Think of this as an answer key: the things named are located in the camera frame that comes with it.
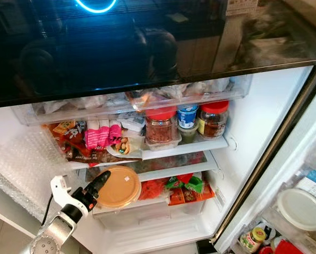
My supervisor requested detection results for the pink food package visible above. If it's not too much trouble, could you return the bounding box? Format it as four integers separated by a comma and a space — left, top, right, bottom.
85, 120, 121, 150

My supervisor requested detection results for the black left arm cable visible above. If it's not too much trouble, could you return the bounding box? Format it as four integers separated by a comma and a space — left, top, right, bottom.
41, 193, 55, 228

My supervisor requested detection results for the red snack packet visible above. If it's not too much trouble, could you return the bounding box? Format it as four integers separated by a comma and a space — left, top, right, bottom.
44, 122, 95, 165

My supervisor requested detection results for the clear crisper drawer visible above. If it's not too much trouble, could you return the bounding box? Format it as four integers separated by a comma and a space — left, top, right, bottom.
92, 198, 211, 233

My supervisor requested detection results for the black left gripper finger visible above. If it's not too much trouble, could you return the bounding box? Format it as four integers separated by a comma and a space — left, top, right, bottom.
90, 170, 111, 192

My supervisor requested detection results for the green and red packet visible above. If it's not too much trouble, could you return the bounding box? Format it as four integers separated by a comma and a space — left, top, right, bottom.
166, 174, 215, 206

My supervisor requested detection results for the red package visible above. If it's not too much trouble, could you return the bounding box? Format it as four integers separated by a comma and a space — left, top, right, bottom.
258, 239, 304, 254

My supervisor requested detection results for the clear plastic tub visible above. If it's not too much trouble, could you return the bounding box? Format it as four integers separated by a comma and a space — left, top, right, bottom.
143, 132, 181, 151

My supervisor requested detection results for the white edged glass shelf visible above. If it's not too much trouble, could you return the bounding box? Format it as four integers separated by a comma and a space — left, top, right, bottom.
89, 152, 219, 182
73, 135, 230, 169

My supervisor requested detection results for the clear bag of food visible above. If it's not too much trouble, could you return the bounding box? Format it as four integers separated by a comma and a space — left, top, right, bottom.
107, 137, 143, 159

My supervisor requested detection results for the clear fridge drawer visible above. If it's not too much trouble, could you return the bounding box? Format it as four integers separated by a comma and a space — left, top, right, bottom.
26, 74, 254, 126

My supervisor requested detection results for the red food packet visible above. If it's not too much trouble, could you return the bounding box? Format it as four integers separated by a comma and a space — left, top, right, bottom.
139, 177, 169, 201

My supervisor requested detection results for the white lid container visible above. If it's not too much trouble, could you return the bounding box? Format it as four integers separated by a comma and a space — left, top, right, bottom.
276, 188, 316, 232

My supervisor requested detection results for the small green jar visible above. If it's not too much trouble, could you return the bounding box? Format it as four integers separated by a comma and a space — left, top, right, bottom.
178, 125, 200, 143

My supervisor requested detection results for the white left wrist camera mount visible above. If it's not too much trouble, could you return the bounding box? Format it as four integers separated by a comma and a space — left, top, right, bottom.
50, 176, 82, 210

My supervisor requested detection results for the black glass fridge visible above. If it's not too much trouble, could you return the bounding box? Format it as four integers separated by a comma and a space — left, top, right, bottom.
0, 0, 316, 254

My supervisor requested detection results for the blue white yogurt cup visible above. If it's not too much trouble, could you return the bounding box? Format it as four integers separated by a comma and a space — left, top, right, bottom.
177, 104, 200, 129

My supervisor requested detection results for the bubble wrap sheet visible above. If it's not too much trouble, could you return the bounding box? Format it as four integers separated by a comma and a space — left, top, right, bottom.
0, 140, 68, 220

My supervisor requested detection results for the white plastic tub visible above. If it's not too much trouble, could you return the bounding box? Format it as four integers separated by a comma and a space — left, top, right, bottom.
118, 116, 147, 132

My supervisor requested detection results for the red lid jar yellow label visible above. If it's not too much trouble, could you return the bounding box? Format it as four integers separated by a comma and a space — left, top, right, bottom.
197, 101, 231, 139

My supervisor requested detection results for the round container tan lid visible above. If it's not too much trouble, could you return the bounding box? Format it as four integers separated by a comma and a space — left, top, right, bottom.
97, 165, 141, 210

